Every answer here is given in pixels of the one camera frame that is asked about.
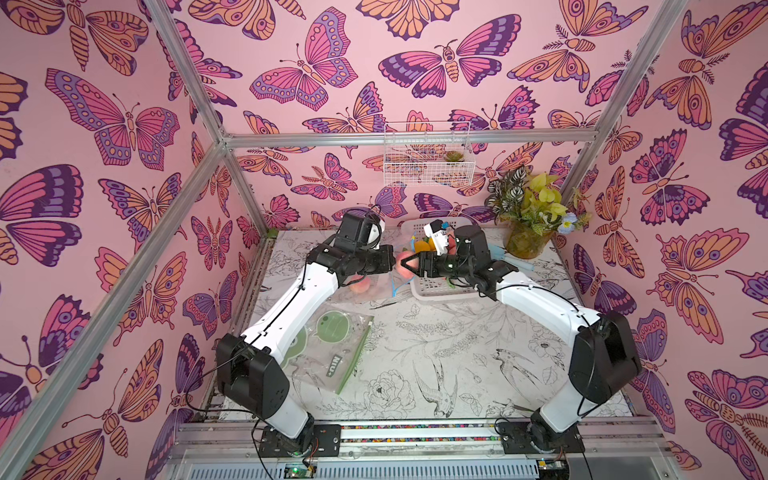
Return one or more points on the aluminium frame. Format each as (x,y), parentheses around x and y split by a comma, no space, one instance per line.
(23,443)

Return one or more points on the clear green-zipper zip-top bag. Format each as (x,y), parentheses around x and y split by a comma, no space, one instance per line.
(327,349)

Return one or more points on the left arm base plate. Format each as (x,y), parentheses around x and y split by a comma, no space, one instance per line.
(319,440)

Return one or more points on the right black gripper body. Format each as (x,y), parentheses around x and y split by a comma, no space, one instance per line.
(427,263)

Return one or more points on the pink plastic basket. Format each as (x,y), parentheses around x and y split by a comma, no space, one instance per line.
(440,289)

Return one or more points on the clear blue-zipper zip-top bag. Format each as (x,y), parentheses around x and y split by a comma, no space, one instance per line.
(384,287)

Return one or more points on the yellow peach left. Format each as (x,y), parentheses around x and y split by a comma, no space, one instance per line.
(421,246)

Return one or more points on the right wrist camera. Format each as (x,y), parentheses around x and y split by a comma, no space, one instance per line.
(442,236)

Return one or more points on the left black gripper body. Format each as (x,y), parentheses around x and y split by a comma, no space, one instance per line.
(373,262)

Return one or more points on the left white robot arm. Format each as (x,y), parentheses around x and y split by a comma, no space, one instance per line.
(249,366)

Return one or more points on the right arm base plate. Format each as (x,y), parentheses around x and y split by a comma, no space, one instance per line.
(524,437)

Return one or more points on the potted artificial plant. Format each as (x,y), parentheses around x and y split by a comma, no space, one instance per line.
(532,206)

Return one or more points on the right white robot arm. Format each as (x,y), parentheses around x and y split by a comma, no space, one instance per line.
(604,357)

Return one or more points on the pink peach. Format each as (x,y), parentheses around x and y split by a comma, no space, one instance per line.
(403,271)
(360,285)

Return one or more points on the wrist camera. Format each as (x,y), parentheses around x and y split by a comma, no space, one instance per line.
(377,226)
(442,236)

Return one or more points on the white wire wall basket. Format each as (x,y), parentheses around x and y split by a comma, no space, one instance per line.
(422,158)

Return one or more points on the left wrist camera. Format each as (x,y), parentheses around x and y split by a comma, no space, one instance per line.
(377,226)

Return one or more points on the light blue scoop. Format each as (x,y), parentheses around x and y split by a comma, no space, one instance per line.
(498,253)

